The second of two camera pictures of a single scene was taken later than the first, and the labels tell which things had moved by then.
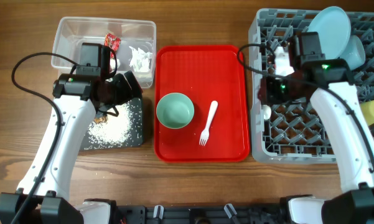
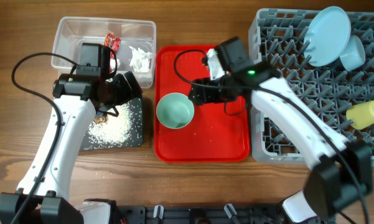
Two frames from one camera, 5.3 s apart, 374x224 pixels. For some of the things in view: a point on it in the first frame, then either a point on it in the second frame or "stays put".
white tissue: (139, 60) stays put
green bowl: (175, 111) stays put
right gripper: (267, 94) to (203, 95)
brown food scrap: (100, 119) stays put
